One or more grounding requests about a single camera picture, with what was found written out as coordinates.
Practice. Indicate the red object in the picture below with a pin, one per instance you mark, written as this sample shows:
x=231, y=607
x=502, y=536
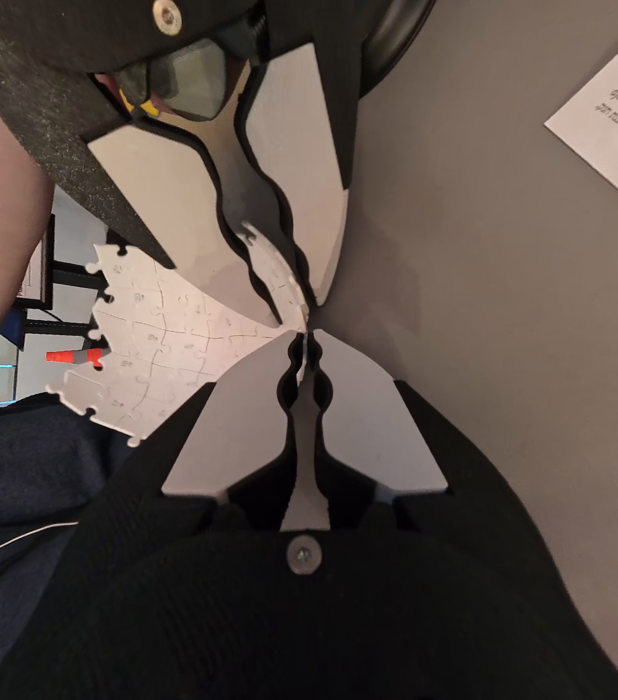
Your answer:
x=74, y=357

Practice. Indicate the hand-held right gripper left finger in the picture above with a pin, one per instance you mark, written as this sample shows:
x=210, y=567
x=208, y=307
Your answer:
x=232, y=438

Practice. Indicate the white instruction leaflet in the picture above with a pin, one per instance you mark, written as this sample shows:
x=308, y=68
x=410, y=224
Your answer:
x=615, y=120

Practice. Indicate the assembled white puzzle section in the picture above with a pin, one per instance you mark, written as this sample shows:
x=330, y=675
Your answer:
x=167, y=339

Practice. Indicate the black round ball stand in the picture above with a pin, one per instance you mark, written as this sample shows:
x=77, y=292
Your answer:
x=397, y=38

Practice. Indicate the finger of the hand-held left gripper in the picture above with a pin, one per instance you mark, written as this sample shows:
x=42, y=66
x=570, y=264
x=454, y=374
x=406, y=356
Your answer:
x=161, y=186
x=304, y=131

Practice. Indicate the person's left forearm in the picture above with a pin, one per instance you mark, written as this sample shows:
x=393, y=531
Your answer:
x=3, y=230

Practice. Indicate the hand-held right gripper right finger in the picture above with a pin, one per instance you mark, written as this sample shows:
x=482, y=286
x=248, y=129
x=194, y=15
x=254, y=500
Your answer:
x=380, y=438

